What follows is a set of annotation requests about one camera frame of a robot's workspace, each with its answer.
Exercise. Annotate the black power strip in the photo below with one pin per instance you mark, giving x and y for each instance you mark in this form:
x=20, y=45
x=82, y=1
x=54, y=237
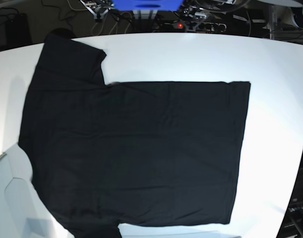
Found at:
x=200, y=27

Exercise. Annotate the black T-shirt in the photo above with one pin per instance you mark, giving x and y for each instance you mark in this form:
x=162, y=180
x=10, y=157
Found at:
x=152, y=154

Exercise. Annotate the blue plastic box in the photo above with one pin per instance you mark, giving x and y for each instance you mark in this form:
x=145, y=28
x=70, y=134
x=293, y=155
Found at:
x=167, y=5

